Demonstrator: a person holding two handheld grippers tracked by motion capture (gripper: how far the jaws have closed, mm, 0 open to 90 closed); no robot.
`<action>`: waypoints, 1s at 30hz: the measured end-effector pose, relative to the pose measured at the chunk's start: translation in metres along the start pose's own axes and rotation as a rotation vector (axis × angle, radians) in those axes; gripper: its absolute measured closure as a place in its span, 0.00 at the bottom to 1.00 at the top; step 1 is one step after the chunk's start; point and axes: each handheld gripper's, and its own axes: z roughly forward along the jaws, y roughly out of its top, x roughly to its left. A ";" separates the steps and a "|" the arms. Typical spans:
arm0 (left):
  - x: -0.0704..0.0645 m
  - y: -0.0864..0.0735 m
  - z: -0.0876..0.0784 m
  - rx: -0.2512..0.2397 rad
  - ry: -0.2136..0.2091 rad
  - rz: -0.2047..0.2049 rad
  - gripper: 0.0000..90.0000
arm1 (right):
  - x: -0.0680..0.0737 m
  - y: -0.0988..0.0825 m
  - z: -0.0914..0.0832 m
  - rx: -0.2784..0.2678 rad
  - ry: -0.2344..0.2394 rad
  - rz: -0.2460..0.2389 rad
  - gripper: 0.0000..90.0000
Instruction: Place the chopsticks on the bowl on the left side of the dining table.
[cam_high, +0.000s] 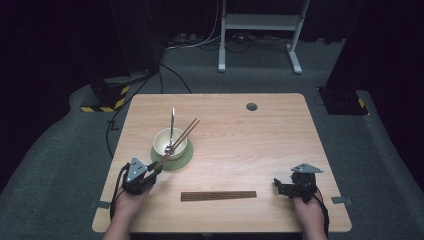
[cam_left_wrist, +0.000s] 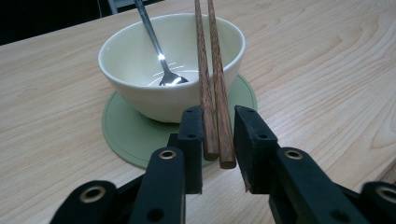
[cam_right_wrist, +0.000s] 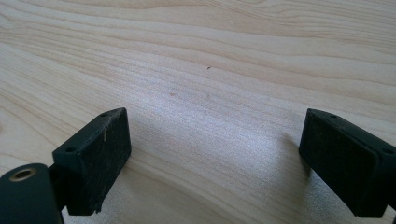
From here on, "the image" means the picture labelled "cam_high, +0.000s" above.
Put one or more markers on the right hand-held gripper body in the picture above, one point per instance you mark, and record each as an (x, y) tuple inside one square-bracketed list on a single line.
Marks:
[(303, 186)]

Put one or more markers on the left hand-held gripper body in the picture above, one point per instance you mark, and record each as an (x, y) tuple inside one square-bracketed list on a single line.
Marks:
[(136, 183)]

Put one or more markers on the cream ceramic bowl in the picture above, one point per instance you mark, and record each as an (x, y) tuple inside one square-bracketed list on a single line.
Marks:
[(161, 138)]

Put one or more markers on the row of brown chopsticks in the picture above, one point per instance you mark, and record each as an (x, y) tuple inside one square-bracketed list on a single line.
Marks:
[(218, 195)]

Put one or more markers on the person's left hand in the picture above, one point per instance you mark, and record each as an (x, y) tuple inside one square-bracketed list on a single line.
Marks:
[(130, 206)]

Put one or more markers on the person's right hand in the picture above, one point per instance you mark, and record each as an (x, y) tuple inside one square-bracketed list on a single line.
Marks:
[(310, 215)]

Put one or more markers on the green round coaster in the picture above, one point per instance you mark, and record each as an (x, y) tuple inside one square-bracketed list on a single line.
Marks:
[(176, 165)]

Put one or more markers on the grey tape piece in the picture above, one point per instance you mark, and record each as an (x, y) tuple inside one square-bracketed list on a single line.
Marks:
[(340, 200), (99, 204)]

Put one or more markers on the metal spoon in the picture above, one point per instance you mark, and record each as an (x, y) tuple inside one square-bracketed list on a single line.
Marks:
[(172, 123)]

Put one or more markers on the black yellow striped stand base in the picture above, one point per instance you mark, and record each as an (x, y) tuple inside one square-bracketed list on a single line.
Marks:
[(110, 96)]

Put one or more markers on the dark power strip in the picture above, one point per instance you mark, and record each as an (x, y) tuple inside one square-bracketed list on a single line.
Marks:
[(185, 38)]

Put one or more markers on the white metal stand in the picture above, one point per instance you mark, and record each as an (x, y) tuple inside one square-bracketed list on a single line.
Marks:
[(260, 21)]

